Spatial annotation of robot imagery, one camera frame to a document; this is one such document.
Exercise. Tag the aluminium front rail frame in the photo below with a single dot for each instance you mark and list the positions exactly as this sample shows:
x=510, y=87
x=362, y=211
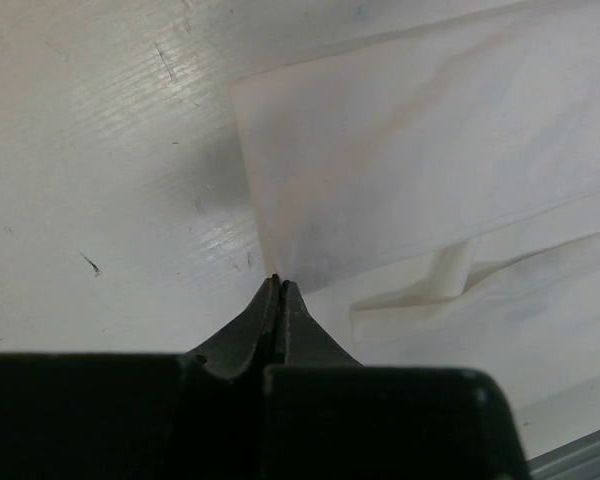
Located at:
x=577, y=460

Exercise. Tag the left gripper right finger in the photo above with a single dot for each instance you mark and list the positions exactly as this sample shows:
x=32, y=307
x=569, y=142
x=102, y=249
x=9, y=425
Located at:
x=302, y=342

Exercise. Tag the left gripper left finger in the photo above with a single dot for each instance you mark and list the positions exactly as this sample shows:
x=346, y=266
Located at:
x=242, y=344

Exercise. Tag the white printed t-shirt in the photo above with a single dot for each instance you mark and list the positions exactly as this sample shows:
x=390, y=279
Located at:
x=467, y=154

